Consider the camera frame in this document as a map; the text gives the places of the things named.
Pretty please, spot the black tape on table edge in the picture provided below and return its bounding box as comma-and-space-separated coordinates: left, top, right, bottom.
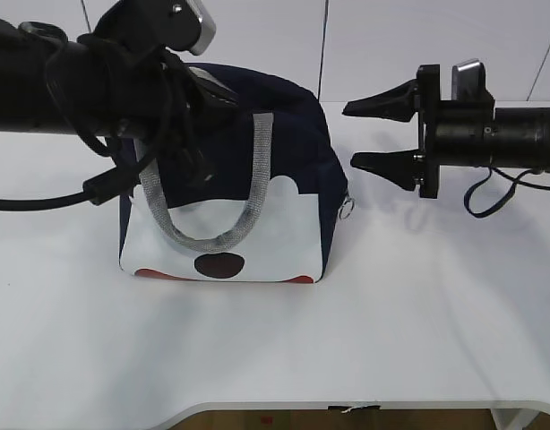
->
327, 404, 381, 414

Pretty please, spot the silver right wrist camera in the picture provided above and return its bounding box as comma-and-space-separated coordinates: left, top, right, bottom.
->
451, 58, 486, 101

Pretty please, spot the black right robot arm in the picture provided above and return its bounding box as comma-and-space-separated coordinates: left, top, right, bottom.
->
342, 59, 550, 199

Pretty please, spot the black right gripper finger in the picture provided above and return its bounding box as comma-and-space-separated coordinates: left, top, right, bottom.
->
342, 80, 418, 123
350, 150, 424, 192

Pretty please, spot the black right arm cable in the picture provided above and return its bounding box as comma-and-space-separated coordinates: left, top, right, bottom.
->
463, 165, 545, 220

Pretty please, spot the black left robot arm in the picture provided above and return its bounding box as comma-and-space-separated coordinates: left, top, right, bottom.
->
0, 1, 238, 137

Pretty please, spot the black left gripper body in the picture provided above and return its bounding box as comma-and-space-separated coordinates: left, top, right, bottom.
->
158, 48, 239, 134

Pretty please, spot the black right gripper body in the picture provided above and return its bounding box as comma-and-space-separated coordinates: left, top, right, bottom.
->
416, 64, 494, 199

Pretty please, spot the navy blue lunch bag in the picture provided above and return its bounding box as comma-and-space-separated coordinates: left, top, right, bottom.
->
119, 63, 348, 283

